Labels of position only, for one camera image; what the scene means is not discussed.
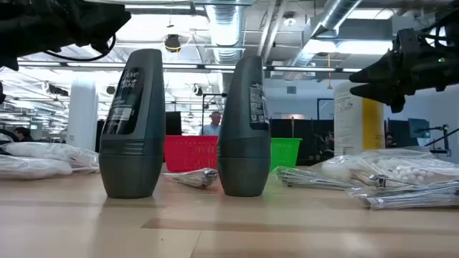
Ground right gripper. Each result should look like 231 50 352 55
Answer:
349 27 459 114

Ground green plastic basket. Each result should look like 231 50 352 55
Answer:
269 137 303 172

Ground black ceiling device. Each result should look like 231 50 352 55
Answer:
164 33 182 53

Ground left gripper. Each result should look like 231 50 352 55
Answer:
0 0 132 72

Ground silver slanted ventilation duct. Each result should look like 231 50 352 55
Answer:
286 0 364 69

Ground black partition panels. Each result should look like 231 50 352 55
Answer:
269 118 335 166

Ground white pillar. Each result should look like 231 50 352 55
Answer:
66 76 99 152

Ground round ceiling lamp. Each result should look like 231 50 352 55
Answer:
282 11 297 27

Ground long ceiling light strip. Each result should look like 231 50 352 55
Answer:
16 60 363 75

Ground white yellow wipes canister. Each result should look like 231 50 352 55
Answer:
333 80 386 157

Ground yellow hanging pole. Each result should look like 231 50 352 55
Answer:
325 52 333 90

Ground red plastic basket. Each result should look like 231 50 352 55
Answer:
164 135 219 173

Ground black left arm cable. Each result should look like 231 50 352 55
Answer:
43 34 118 62

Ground bagged metal nail clipper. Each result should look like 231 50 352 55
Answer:
270 165 356 191
364 193 459 211
162 167 219 190
345 179 459 200

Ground black monitor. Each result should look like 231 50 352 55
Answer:
165 111 183 136

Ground grey roll-on deodorant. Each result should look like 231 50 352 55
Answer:
217 54 272 198
98 48 166 200

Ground silver round ventilation duct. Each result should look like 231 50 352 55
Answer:
204 3 247 65

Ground dark desk monitor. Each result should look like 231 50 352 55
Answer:
407 118 432 140

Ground bright ceiling light panel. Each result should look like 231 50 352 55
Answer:
303 38 394 56

